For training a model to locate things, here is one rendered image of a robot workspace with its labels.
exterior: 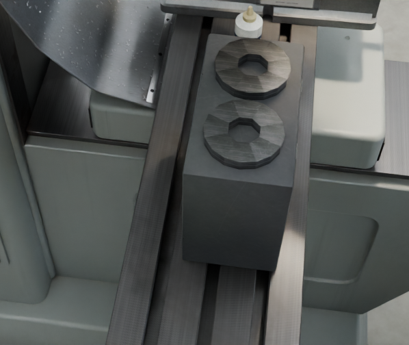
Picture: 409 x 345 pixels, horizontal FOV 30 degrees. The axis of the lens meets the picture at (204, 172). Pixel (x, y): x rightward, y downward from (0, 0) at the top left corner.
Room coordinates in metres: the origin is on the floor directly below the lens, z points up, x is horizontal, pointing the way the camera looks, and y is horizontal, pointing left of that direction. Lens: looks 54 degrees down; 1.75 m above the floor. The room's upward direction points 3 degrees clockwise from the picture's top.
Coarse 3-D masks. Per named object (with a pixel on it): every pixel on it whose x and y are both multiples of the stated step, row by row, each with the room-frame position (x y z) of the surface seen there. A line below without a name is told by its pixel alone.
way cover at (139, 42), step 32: (0, 0) 0.82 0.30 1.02; (32, 0) 0.88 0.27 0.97; (64, 0) 0.93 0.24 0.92; (96, 0) 0.98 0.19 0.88; (128, 0) 1.02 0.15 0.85; (32, 32) 0.83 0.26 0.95; (64, 32) 0.87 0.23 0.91; (96, 32) 0.92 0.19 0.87; (128, 32) 0.95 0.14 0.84; (160, 32) 0.97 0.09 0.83; (64, 64) 0.82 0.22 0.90; (96, 64) 0.86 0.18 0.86; (128, 64) 0.88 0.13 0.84; (160, 64) 0.89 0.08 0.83; (128, 96) 0.81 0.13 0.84
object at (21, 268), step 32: (0, 32) 0.84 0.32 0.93; (0, 64) 0.83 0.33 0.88; (32, 64) 0.95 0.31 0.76; (0, 96) 0.81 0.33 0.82; (32, 96) 0.92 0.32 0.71; (0, 128) 0.80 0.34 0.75; (0, 160) 0.79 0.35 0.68; (0, 192) 0.78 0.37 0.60; (32, 192) 0.82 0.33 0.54; (0, 224) 0.78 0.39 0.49; (32, 224) 0.81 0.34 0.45; (0, 256) 0.77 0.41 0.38; (32, 256) 0.79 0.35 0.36; (0, 288) 0.77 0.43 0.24; (32, 288) 0.77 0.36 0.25
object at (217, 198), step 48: (240, 48) 0.66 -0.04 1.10; (288, 48) 0.68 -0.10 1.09; (240, 96) 0.59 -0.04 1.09; (288, 96) 0.60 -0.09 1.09; (192, 144) 0.52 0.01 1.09; (240, 144) 0.52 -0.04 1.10; (288, 144) 0.53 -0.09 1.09; (192, 192) 0.48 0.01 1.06; (240, 192) 0.48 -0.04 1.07; (288, 192) 0.47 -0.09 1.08; (192, 240) 0.48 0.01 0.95; (240, 240) 0.48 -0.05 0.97
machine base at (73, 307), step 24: (72, 288) 0.80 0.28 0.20; (96, 288) 0.80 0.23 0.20; (0, 312) 0.73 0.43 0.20; (24, 312) 0.73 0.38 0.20; (48, 312) 0.74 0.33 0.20; (72, 312) 0.74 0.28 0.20; (96, 312) 0.74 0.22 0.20; (312, 312) 0.77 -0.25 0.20; (336, 312) 0.77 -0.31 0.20; (0, 336) 0.70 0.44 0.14; (24, 336) 0.70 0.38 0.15; (48, 336) 0.70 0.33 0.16; (72, 336) 0.70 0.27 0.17; (96, 336) 0.70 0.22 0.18; (312, 336) 0.71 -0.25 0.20; (336, 336) 0.71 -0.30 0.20; (360, 336) 0.72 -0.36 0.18
